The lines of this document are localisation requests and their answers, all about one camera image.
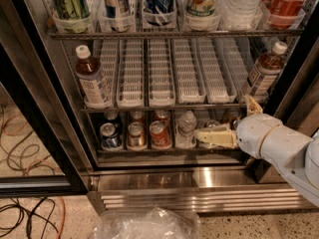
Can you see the clear plastic bin with bag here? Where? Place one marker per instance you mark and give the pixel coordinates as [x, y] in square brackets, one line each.
[152, 223]

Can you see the bronze rear can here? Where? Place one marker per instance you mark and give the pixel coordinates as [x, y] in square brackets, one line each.
[230, 115]

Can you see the steel fridge base grille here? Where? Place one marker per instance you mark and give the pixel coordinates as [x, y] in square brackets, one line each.
[200, 189]

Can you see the red rear soda can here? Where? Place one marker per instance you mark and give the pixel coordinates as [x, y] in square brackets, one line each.
[162, 115]

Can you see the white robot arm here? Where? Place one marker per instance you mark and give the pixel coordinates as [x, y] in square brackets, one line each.
[293, 154]

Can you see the white shelf glide tray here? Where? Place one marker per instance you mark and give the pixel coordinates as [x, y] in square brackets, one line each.
[190, 89]
[218, 83]
[130, 88]
[161, 85]

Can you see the clear water bottle top shelf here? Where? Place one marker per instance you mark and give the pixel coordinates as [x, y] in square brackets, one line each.
[238, 15]

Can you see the red front soda can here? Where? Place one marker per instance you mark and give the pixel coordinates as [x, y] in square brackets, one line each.
[159, 135]

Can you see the middle wire fridge shelf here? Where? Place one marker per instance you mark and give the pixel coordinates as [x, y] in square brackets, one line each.
[169, 108]

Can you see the right brown tea bottle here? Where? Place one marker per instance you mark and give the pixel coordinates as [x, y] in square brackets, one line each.
[265, 70]

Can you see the small clear water bottle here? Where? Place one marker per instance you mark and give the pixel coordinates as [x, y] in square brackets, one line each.
[186, 125]

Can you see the wire fridge shelf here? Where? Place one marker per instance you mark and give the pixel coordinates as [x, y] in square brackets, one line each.
[175, 35]
[169, 108]

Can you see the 7UP can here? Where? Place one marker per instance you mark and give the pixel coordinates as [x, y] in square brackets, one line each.
[201, 0]

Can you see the red soda can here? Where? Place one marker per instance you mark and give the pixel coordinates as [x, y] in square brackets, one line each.
[162, 115]
[159, 135]

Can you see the top wire fridge shelf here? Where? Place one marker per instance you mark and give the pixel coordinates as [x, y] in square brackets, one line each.
[175, 35]

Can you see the blue rear soda can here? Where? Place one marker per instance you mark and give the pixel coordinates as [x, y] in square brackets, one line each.
[113, 117]

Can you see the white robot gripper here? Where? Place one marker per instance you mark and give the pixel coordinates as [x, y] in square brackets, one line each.
[253, 133]

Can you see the blue front soda can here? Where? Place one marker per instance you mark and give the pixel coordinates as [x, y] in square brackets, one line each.
[110, 136]

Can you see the gold rear soda can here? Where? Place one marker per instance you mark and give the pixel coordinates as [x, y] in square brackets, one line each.
[137, 116]

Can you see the red Coca-Cola can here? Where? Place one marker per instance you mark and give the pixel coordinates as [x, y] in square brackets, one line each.
[283, 13]

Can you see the brown tea bottle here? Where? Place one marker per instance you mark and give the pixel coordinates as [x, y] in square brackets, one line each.
[265, 70]
[92, 78]

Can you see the glass fridge door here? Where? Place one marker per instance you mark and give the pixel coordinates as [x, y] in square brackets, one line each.
[70, 182]
[294, 99]

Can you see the silver green front can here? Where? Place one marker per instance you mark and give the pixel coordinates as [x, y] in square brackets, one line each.
[212, 123]

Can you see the blue soda can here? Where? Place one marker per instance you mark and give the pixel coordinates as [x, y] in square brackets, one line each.
[110, 136]
[113, 117]

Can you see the left glass fridge door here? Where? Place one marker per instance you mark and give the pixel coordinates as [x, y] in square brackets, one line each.
[70, 182]

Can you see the right glass fridge door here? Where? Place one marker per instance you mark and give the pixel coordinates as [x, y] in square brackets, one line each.
[294, 99]

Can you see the left brown tea bottle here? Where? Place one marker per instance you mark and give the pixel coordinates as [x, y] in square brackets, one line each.
[92, 78]

